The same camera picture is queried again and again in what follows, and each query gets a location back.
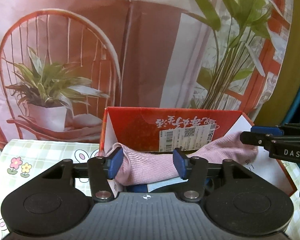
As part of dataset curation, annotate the pink knitted sock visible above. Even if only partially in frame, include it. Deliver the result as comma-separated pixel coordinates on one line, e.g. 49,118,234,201
106,132,258,186

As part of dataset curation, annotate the printed room scene backdrop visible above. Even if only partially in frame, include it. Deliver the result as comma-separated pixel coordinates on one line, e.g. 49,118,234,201
0,0,293,148

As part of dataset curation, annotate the red strawberry cardboard box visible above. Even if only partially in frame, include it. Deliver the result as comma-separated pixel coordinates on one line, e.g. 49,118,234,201
99,106,298,201

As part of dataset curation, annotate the green checked tablecloth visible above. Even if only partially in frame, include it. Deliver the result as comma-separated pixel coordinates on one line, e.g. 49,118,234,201
0,139,99,239

